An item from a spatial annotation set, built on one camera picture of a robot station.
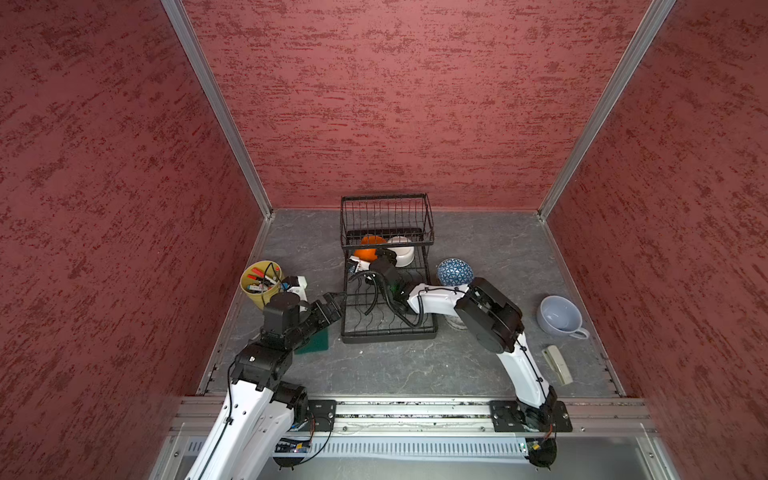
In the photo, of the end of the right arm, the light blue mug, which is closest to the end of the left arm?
the end of the right arm

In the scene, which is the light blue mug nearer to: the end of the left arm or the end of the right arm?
the end of the right arm

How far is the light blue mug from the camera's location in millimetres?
846
